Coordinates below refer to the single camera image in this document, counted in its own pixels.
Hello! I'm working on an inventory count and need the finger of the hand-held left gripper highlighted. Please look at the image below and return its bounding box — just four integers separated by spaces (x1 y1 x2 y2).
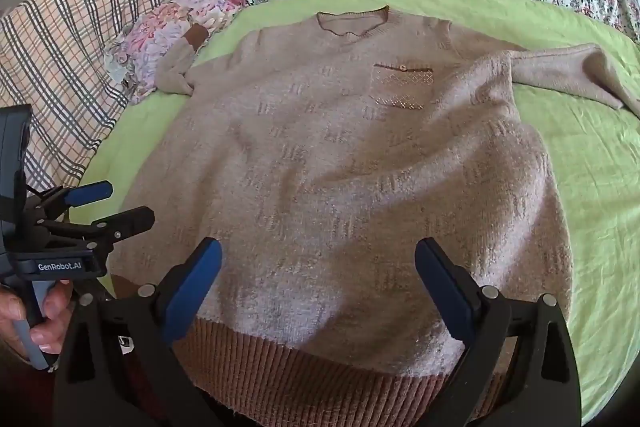
37 179 114 220
37 206 156 260

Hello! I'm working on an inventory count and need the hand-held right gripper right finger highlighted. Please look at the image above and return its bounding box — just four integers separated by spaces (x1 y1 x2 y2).
414 237 581 427

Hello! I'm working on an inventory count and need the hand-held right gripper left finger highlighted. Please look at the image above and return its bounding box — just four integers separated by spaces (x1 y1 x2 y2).
52 237 224 427

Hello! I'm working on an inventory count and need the beige knitted sweater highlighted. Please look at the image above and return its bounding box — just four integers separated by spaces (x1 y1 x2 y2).
107 5 640 427

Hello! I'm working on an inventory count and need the person's left hand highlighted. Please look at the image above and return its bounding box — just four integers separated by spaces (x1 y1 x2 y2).
0 279 74 358

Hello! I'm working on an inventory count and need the dark red clothing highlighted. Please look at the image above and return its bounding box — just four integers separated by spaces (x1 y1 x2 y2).
117 342 173 427

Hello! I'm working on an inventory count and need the beige plaid blanket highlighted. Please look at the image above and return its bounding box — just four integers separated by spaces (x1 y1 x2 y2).
0 0 201 188

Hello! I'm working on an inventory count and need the light green bed sheet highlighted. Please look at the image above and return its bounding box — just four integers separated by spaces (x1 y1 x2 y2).
75 0 640 427

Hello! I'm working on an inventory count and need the pastel floral cloth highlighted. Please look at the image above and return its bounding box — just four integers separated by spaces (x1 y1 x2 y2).
104 0 247 104

